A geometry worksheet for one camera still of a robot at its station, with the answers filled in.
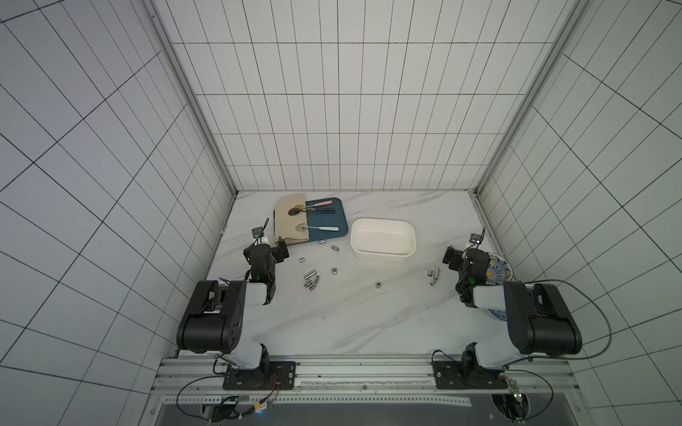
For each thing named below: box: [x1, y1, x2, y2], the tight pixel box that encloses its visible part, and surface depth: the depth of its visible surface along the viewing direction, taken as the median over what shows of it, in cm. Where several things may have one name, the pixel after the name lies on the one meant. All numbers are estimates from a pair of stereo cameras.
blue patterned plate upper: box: [485, 253, 514, 285], surface depth 94 cm
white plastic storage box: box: [350, 218, 417, 257], surface depth 103 cm
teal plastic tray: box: [305, 197, 349, 242], surface depth 112 cm
